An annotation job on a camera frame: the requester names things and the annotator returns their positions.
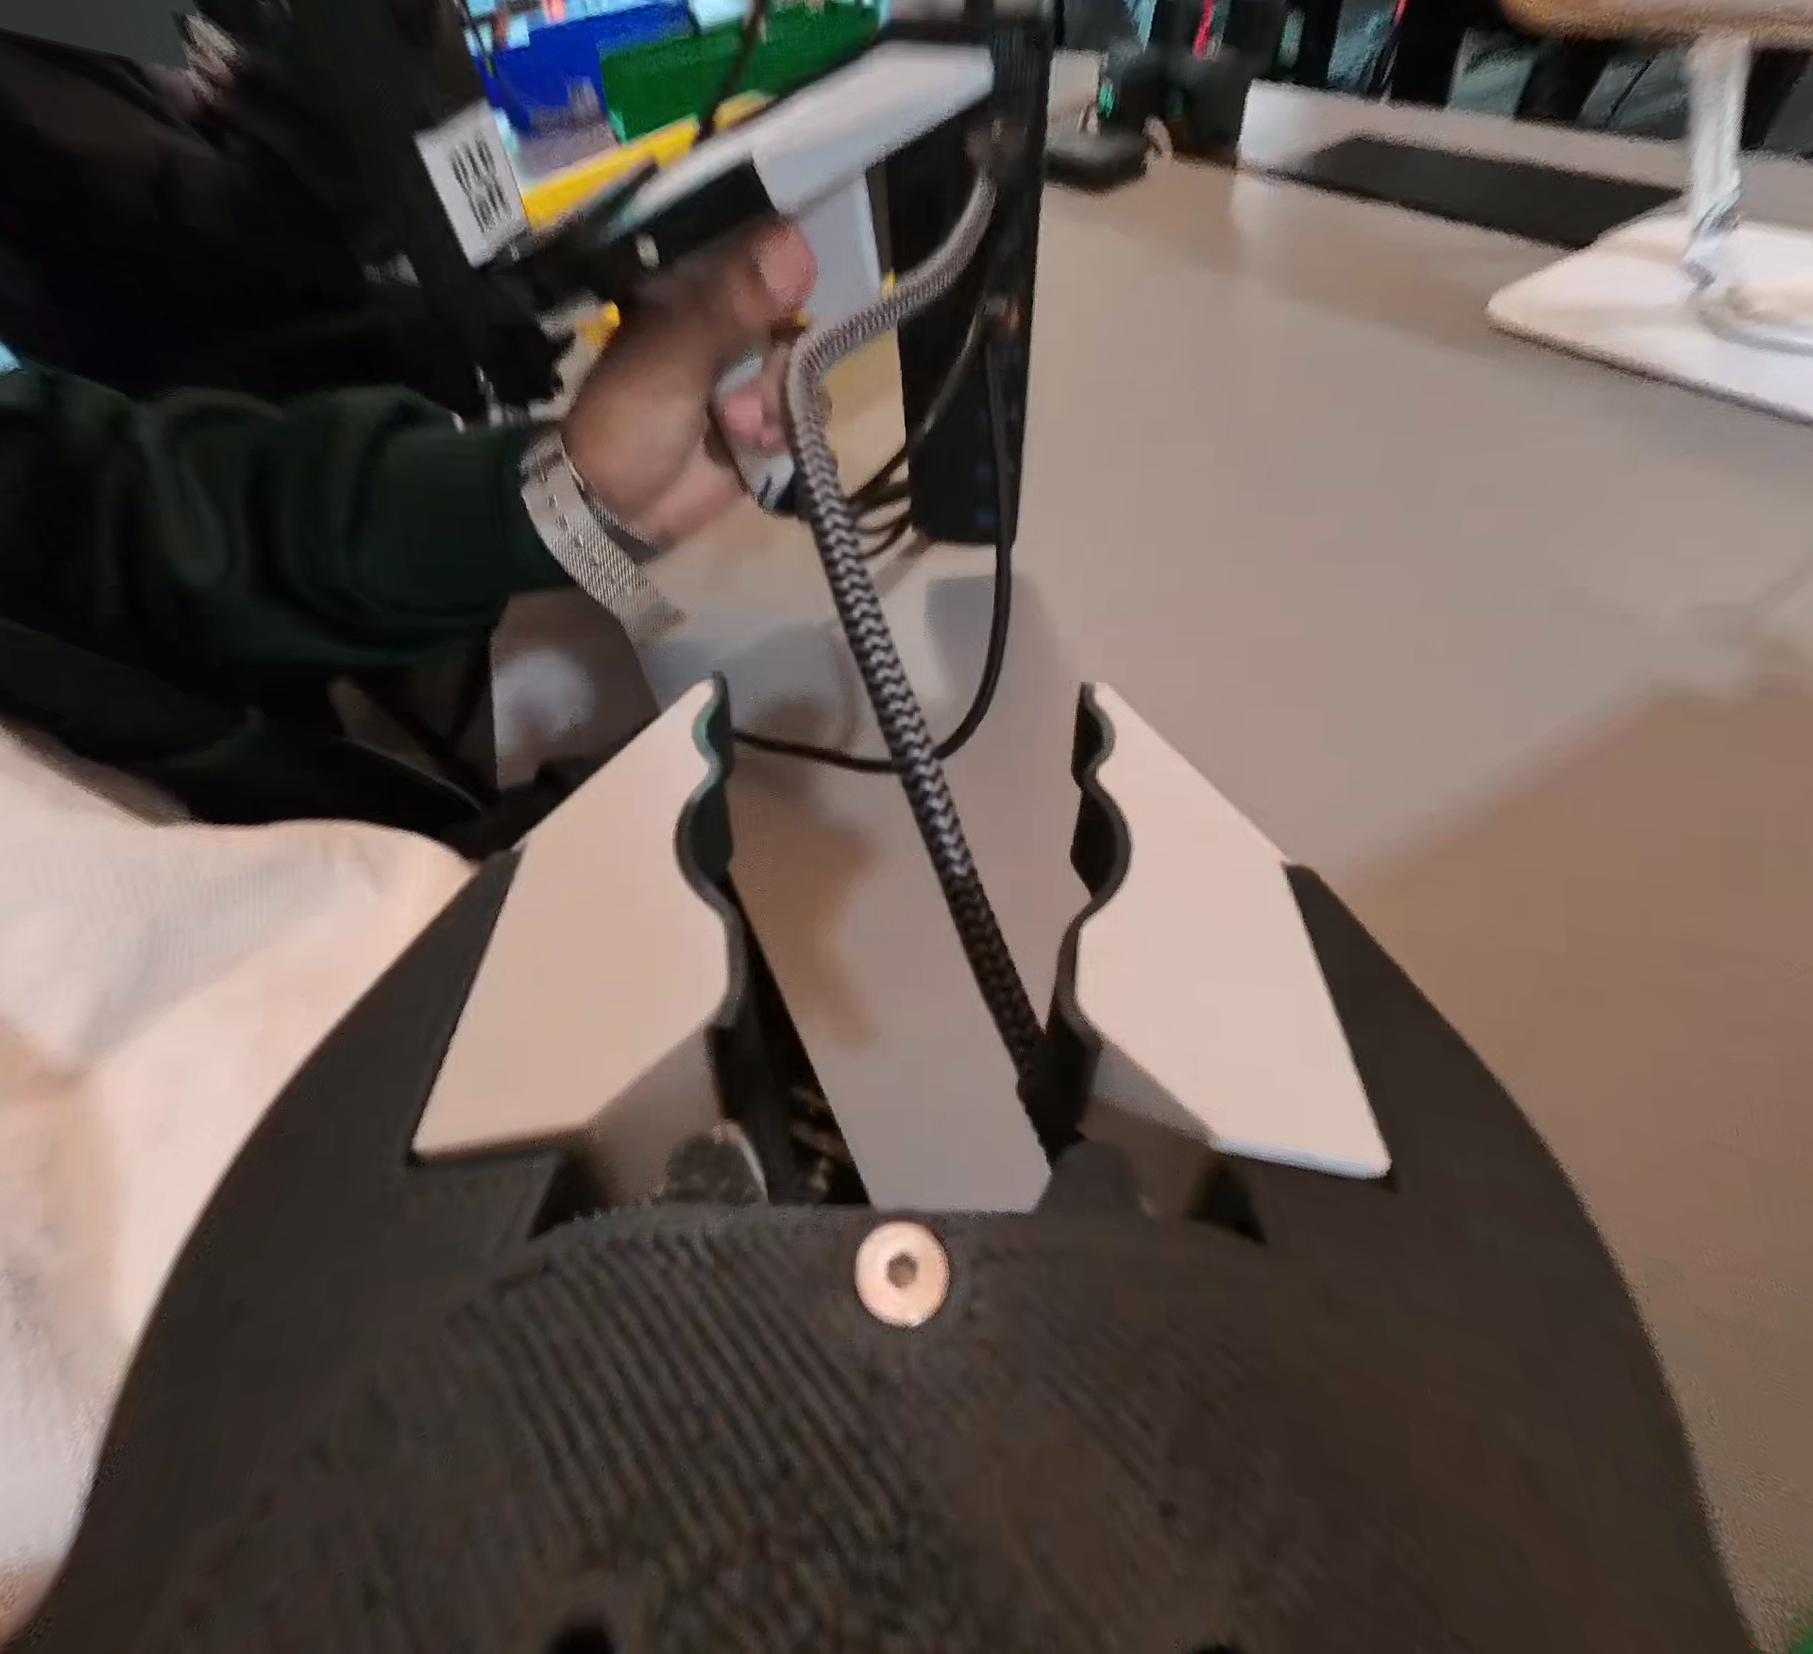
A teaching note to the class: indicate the person's left hand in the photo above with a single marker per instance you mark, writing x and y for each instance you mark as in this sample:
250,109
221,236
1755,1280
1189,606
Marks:
652,408

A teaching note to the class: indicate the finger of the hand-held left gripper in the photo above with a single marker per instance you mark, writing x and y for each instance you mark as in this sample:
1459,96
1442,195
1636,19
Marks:
976,3
851,110

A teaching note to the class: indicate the flat black device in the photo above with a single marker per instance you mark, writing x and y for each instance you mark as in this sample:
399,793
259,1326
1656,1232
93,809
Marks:
1091,156

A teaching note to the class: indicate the black battery charger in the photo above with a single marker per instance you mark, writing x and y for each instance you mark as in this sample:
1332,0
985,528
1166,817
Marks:
1232,67
1132,83

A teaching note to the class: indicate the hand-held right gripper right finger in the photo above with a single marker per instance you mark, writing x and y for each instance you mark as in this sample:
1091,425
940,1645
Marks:
1218,1002

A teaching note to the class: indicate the dark green jacket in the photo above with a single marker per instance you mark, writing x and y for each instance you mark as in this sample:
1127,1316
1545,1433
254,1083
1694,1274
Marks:
214,720

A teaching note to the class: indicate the green plastic bin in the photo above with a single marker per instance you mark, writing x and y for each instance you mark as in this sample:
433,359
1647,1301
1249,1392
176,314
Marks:
737,55

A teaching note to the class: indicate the light grey desk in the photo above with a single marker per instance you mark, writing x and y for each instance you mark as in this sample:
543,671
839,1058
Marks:
1276,549

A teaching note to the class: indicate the blue plastic bin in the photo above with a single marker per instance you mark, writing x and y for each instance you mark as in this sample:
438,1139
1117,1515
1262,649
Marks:
568,55

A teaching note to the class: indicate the white shirt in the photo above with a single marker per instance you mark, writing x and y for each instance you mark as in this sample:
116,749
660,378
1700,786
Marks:
141,973

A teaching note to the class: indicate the yellow plastic bin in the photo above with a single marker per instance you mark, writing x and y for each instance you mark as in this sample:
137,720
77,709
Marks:
596,182

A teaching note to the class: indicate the black USB hub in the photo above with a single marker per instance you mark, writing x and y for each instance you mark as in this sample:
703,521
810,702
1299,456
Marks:
948,337

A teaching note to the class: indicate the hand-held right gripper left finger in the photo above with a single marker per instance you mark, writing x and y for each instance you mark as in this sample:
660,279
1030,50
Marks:
582,973

